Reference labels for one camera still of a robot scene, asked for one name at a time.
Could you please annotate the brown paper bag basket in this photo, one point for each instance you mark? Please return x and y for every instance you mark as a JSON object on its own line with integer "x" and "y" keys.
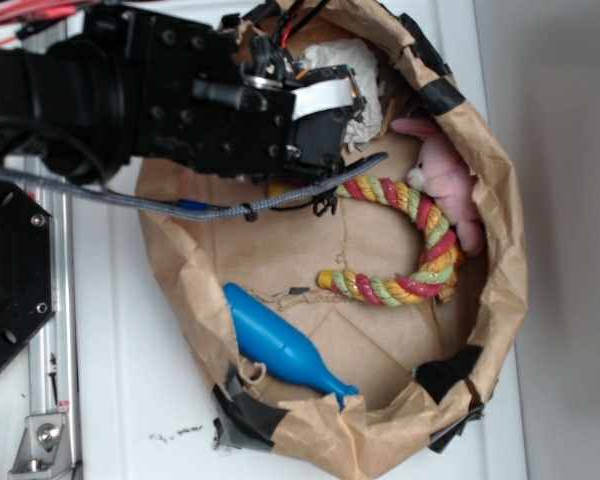
{"x": 420, "y": 368}

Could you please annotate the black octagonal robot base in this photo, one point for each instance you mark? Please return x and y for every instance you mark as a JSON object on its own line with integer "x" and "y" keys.
{"x": 25, "y": 274}

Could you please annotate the aluminium extrusion rail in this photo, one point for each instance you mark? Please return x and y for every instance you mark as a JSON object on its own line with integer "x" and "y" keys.
{"x": 52, "y": 358}

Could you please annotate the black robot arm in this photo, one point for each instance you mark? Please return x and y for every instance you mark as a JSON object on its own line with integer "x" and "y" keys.
{"x": 121, "y": 88}

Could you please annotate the white paper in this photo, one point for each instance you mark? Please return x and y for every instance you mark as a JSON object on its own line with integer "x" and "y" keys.
{"x": 355, "y": 54}

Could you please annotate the pink plush bunny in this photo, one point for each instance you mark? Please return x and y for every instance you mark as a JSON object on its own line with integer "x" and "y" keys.
{"x": 441, "y": 173}

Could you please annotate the metal corner bracket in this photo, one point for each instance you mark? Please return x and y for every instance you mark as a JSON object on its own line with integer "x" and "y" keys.
{"x": 45, "y": 450}

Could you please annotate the multicolour twisted rope toy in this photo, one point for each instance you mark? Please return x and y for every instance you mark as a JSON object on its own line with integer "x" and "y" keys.
{"x": 436, "y": 276}

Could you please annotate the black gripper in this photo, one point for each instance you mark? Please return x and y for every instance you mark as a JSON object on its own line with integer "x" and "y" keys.
{"x": 275, "y": 119}

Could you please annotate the blue plastic bottle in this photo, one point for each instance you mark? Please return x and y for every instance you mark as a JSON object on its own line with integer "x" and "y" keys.
{"x": 265, "y": 337}

